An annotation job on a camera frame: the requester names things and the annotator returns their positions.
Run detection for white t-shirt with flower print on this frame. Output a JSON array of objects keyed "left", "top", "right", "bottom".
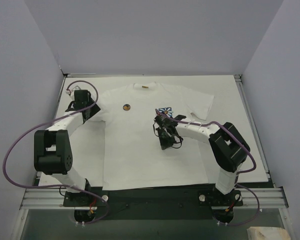
[{"left": 92, "top": 82, "right": 214, "bottom": 191}]

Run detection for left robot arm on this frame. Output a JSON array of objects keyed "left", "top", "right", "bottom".
[{"left": 34, "top": 89, "right": 101, "bottom": 206}]

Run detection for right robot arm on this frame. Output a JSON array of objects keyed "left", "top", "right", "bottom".
[{"left": 153, "top": 113, "right": 250, "bottom": 195}]

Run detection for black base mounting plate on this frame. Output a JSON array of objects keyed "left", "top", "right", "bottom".
[{"left": 63, "top": 184, "right": 243, "bottom": 222}]

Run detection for beige foam block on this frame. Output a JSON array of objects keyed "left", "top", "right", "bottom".
[{"left": 247, "top": 226, "right": 291, "bottom": 240}]

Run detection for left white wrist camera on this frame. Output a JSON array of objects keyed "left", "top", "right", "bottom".
[{"left": 65, "top": 85, "right": 81, "bottom": 95}]

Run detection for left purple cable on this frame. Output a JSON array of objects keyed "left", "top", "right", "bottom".
[{"left": 2, "top": 79, "right": 110, "bottom": 225}]

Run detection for aluminium front rail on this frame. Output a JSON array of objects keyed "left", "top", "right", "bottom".
[{"left": 19, "top": 188, "right": 67, "bottom": 210}]

